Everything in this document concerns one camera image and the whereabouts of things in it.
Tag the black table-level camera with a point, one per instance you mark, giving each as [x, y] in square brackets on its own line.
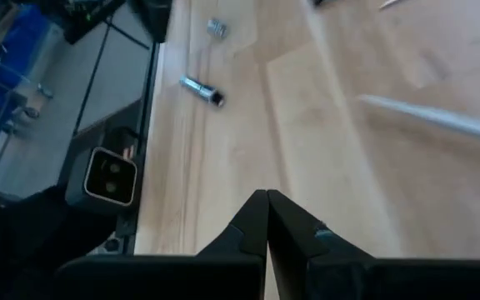
[111, 177]

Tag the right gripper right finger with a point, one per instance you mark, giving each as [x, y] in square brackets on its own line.
[327, 275]

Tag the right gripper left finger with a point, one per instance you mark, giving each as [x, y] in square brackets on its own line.
[223, 275]

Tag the black control box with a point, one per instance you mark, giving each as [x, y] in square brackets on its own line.
[94, 16]

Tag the blue cabinet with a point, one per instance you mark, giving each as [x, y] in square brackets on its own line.
[19, 50]

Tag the long chrome deep socket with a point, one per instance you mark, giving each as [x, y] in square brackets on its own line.
[200, 89]

